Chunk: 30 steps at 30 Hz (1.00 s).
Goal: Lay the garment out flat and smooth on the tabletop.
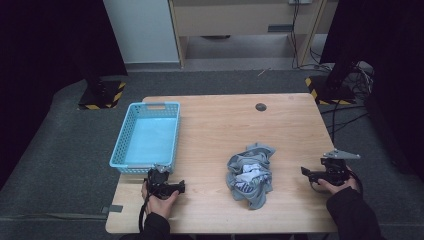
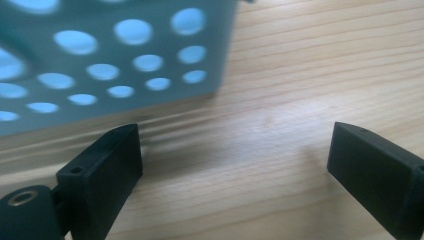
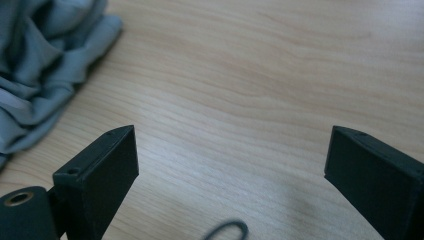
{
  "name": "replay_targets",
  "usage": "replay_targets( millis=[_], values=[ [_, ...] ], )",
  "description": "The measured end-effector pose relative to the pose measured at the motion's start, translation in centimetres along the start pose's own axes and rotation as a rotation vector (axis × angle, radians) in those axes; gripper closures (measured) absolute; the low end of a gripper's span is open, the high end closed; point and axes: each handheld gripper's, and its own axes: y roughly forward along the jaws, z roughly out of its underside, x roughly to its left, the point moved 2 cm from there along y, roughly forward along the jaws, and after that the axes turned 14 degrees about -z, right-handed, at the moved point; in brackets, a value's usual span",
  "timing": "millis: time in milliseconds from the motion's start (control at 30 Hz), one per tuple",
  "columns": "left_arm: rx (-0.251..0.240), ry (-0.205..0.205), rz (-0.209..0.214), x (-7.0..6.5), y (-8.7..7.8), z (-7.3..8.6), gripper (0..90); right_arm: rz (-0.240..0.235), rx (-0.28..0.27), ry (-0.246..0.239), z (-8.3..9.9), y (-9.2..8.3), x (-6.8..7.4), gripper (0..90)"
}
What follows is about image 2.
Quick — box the blue perforated plastic basket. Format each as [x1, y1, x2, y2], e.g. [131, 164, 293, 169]
[0, 0, 242, 138]

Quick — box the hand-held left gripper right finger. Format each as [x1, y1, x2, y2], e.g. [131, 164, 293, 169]
[326, 121, 424, 240]

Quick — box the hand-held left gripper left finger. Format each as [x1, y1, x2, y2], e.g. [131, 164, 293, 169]
[55, 123, 144, 240]

